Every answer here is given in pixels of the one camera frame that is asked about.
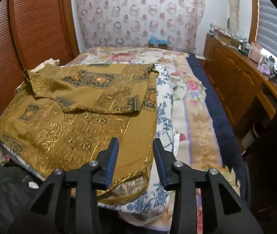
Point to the clutter on sideboard top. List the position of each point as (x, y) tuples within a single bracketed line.
[(251, 54)]

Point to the gold patterned brown cloth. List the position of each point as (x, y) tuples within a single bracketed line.
[(85, 116)]

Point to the blue item on box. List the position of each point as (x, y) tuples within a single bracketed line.
[(154, 42)]

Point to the grey window blind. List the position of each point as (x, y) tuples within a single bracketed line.
[(267, 26)]

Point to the navy blue bed blanket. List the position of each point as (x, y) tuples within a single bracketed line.
[(227, 141)]

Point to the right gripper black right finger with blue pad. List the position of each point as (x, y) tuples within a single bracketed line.
[(223, 211)]

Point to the dark clothing pile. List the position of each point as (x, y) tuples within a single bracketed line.
[(17, 187)]

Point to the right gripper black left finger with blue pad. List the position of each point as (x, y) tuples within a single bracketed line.
[(66, 201)]

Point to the floral pink cream bedspread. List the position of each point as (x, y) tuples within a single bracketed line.
[(184, 126)]

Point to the circle patterned lace curtain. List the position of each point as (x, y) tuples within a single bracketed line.
[(132, 23)]

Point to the wooden sideboard cabinet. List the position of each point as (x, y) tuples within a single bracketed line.
[(246, 95)]

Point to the white blue floral blanket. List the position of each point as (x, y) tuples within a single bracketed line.
[(162, 116)]

